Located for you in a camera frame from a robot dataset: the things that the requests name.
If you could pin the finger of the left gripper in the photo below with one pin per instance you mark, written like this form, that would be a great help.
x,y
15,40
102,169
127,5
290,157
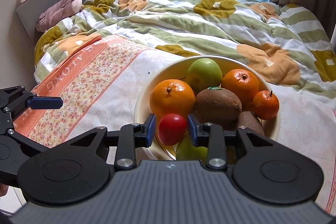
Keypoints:
x,y
41,103

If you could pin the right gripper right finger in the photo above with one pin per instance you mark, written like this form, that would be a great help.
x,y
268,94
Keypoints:
x,y
214,138

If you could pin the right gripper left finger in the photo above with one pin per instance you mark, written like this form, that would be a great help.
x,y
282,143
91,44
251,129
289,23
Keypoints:
x,y
128,138

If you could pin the green apple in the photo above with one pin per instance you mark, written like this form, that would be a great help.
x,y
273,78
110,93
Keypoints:
x,y
202,74
186,151

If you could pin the kiwi with green sticker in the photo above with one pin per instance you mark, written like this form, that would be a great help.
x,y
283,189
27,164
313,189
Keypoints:
x,y
218,106

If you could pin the brown kiwi plain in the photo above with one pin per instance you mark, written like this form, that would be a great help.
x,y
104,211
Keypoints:
x,y
249,120

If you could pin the red cherry tomato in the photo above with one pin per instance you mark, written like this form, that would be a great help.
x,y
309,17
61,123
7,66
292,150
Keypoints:
x,y
171,129

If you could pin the large orange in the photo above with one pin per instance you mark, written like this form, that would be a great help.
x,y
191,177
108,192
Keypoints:
x,y
172,96

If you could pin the small mandarin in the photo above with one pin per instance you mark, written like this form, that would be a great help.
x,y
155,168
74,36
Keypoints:
x,y
265,105

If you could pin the floral pink white cloth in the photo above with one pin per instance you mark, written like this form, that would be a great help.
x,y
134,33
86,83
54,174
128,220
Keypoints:
x,y
100,83

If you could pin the cream duck-print bowl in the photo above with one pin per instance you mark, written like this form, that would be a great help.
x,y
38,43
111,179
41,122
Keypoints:
x,y
178,70

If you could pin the pink plush pillow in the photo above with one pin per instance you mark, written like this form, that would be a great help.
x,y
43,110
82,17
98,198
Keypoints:
x,y
54,14

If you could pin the green striped floral duvet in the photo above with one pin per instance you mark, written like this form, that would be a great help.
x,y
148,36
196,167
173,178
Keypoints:
x,y
286,45

